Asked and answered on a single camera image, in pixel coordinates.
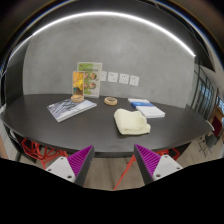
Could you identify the curved white ceiling light strip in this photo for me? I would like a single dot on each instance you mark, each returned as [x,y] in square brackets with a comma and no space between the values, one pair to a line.
[106,13]

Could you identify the cream yellow towel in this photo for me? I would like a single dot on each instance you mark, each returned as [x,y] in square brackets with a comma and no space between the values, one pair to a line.
[131,123]

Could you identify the red metal table leg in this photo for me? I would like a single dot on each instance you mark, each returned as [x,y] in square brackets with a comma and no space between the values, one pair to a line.
[125,173]

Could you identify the plain white book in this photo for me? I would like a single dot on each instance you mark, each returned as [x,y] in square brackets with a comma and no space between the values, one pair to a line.
[151,112]

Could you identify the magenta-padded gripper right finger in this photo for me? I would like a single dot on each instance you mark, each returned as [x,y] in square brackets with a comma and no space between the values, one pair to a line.
[150,161]

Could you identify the green standing menu card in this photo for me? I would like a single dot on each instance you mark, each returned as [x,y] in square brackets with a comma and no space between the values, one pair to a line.
[93,68]

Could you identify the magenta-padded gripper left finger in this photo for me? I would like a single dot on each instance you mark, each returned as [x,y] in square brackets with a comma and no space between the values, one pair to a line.
[78,161]

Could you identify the black chair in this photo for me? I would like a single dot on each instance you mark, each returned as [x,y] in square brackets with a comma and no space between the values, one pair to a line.
[208,140]

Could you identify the yellow sign on wooden base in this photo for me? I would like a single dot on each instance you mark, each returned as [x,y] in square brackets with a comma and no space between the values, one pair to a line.
[78,83]

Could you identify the black-framed glass partition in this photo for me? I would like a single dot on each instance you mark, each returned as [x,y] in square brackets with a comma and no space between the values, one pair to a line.
[206,93]

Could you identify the grey cover magazine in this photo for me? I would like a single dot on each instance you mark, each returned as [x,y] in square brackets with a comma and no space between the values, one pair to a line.
[71,108]

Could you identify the beige tape roll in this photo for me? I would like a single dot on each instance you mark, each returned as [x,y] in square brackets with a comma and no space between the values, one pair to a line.
[110,98]

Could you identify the white book with blue band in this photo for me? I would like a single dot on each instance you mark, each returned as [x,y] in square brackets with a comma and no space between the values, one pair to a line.
[140,101]

